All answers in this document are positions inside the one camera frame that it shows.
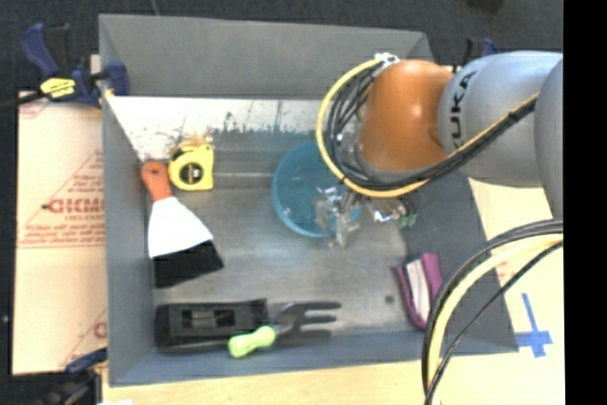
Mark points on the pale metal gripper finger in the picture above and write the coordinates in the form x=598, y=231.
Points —
x=329, y=204
x=343, y=230

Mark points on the orange white black brush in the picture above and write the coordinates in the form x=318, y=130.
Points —
x=178, y=227

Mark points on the grey metal bin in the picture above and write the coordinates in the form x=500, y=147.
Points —
x=284, y=270

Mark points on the brown cardboard board red print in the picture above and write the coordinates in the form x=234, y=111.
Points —
x=57, y=280

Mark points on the blue plastic bowl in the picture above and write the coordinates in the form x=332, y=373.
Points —
x=294, y=189

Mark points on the black stapler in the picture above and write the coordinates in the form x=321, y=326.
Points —
x=204, y=322

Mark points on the purple and white packet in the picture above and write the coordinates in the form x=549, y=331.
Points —
x=419, y=284

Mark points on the yellow tape measure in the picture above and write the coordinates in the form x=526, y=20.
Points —
x=192, y=170

